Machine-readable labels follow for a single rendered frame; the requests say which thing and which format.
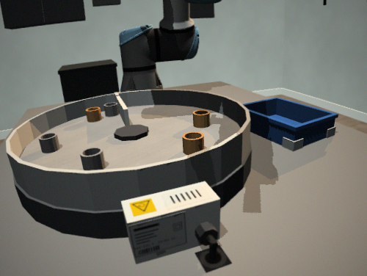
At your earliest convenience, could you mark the blue plastic crate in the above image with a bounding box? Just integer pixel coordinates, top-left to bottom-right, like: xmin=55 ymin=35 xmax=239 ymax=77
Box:
xmin=243 ymin=97 xmax=338 ymax=151

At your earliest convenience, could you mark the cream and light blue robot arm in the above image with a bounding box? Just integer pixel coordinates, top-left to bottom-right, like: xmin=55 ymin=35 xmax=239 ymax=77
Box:
xmin=119 ymin=0 xmax=221 ymax=92

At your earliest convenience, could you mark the bronze bushing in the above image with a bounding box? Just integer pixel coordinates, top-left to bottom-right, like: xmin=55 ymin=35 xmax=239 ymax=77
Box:
xmin=182 ymin=132 xmax=204 ymax=155
xmin=86 ymin=107 xmax=102 ymax=123
xmin=193 ymin=110 xmax=210 ymax=128

